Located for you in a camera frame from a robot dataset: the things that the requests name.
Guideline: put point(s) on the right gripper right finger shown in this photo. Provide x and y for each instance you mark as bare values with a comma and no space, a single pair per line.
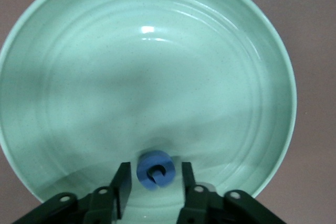
187,179

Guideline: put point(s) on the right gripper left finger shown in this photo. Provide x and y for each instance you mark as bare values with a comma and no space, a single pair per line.
123,182

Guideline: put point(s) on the brown table cover sheet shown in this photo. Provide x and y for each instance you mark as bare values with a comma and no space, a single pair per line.
315,51

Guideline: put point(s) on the light green plate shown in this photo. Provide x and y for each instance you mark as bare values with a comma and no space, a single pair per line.
157,77

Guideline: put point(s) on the blue foam letter G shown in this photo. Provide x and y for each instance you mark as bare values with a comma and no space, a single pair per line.
168,166

